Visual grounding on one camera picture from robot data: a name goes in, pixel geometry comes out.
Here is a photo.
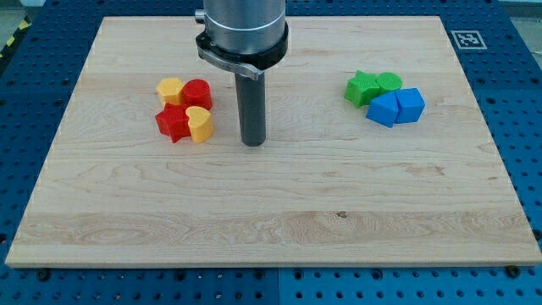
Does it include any green cylinder block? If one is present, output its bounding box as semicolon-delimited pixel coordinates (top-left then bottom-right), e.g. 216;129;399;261
375;72;402;95

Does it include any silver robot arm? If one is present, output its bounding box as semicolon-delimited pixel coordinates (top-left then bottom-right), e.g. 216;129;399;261
195;0;289;80

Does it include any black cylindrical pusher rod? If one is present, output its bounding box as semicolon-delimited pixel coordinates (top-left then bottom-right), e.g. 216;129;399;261
235;74;266;147

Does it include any yellow heart block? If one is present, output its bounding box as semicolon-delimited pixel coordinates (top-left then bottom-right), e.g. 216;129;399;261
185;106;214;143

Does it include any blue cube block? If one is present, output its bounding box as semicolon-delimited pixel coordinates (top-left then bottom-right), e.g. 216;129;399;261
395;88;425;124

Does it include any blue triangle block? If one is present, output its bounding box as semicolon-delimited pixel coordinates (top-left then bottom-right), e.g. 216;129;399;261
366;91;399;128

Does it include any white fiducial marker tag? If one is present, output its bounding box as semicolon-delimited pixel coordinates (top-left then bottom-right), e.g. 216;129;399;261
451;30;487;50

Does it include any red star block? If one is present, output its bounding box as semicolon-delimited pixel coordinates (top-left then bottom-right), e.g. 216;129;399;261
155;103;191;143

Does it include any green star block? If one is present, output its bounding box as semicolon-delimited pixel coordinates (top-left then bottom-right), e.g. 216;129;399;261
345;70;380;108

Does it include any wooden board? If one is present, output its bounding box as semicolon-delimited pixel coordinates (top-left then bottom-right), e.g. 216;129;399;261
6;16;541;269

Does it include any yellow hexagon block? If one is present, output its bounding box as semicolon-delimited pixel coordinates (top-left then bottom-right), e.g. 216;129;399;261
156;78;185;107

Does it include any red cylinder block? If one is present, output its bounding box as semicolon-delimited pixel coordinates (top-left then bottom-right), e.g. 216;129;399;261
181;79;213;110

